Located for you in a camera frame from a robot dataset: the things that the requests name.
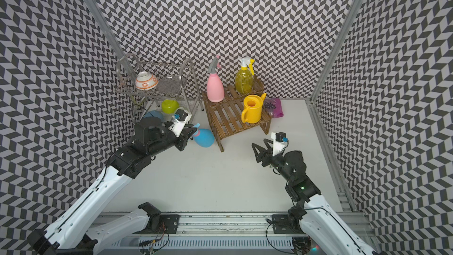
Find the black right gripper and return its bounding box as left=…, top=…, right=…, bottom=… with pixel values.
left=252, top=138, right=293, bottom=184

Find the blue spray bottle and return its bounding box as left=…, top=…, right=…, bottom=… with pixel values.
left=192, top=123, right=215, bottom=148

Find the yellow watering can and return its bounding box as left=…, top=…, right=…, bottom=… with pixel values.
left=241, top=93, right=267, bottom=124

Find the pink spray bottle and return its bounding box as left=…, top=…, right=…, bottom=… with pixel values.
left=206, top=55, right=225, bottom=103

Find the yellow transparent spray bottle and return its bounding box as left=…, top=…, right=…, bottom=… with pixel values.
left=235, top=57, right=255, bottom=95

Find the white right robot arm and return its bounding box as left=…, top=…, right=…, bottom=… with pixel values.
left=251, top=139, right=378, bottom=255

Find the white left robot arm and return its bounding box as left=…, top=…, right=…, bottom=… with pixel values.
left=27, top=113, right=198, bottom=255

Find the wooden slatted shelf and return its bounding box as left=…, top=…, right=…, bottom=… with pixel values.
left=202, top=84, right=271, bottom=152

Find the pale green bowl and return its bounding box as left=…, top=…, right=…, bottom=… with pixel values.
left=175, top=107, right=190, bottom=118

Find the blue bowl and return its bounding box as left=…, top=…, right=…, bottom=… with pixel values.
left=144, top=110, right=164, bottom=121

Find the lime green bowl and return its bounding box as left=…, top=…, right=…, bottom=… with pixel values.
left=161, top=99, right=179, bottom=115

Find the white orange patterned bowl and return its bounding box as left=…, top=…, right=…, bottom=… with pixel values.
left=135, top=71, right=159, bottom=90

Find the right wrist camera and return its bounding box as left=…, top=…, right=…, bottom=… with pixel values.
left=271, top=132, right=289, bottom=157

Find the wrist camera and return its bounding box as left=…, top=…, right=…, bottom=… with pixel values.
left=271, top=132, right=289, bottom=157
left=169, top=112, right=192, bottom=137

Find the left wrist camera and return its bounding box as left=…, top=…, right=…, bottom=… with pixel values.
left=169, top=112, right=192, bottom=137

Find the aluminium corner post right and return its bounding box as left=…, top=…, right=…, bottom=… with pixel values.
left=306, top=0, right=365, bottom=213

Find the aluminium corner post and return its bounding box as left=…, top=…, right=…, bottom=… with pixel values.
left=306, top=0, right=365, bottom=213
left=65, top=0, right=142, bottom=114

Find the metal wire dish rack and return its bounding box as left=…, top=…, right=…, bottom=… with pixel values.
left=115, top=53, right=205, bottom=122

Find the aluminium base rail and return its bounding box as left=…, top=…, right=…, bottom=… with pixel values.
left=88, top=211, right=355, bottom=255

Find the aluminium corner post left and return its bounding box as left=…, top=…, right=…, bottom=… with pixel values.
left=65, top=0, right=142, bottom=114

